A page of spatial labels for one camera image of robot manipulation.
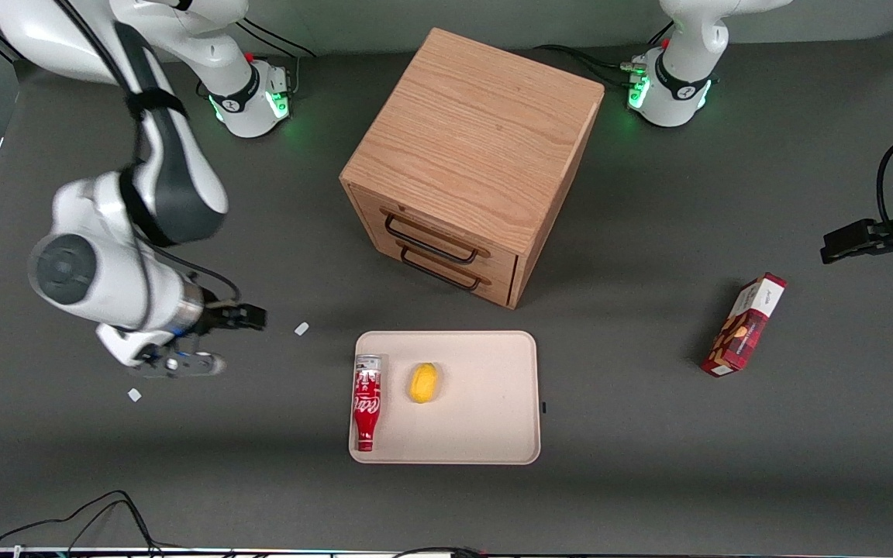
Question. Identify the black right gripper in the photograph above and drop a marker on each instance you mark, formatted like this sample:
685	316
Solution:
218	318

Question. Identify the red coke bottle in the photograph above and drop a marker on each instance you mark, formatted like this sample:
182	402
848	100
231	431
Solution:
367	407

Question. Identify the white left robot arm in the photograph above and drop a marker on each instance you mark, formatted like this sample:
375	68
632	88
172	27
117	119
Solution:
679	85

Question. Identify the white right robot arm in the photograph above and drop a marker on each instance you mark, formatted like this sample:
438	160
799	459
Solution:
105	279

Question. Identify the cream plastic tray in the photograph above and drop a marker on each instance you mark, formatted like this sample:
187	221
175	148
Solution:
477	418

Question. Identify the red cookie box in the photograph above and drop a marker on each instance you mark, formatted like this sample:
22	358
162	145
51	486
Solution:
741	329

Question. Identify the wooden drawer front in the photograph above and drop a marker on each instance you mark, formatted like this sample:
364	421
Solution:
369	208
502	294

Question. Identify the yellow lemon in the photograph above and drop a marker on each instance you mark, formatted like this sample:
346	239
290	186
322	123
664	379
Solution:
423	384

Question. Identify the wooden drawer cabinet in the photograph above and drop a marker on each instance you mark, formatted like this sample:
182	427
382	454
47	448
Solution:
477	132

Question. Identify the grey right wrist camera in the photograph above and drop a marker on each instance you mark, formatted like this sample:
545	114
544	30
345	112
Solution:
198	364

